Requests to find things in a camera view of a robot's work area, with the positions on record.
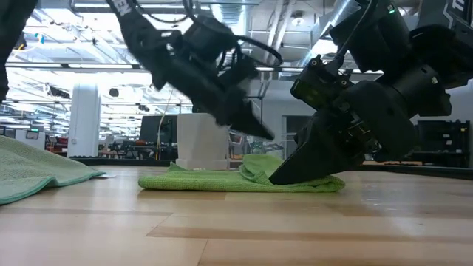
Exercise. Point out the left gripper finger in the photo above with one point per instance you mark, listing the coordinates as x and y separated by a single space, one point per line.
244 118

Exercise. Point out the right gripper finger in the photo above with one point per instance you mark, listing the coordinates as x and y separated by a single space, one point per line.
314 162

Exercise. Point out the bright green microfiber towel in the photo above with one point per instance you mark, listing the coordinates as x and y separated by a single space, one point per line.
203 181

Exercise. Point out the pale green microfiber towel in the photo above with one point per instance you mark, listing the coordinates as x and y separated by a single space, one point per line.
29 166

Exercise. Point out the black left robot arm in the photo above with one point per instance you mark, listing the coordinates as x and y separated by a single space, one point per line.
136 33

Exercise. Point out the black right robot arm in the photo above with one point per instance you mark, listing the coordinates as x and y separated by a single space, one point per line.
369 26

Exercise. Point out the white hexagonal plant pot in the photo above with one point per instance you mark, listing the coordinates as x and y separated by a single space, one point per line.
201 140

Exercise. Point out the black storage shelf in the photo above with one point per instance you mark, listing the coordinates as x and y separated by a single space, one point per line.
441 144

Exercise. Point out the black background monitor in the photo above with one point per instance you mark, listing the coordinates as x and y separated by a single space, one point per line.
151 129

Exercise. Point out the white room column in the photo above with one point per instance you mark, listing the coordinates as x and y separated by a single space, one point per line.
84 122

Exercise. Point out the red tool cart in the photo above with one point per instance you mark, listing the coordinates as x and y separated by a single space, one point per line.
57 146

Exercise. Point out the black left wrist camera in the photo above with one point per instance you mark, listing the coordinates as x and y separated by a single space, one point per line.
210 35

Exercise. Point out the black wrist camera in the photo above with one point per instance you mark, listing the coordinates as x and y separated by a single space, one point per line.
210 35
318 85

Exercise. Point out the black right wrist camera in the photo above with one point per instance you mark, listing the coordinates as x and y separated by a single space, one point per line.
318 85

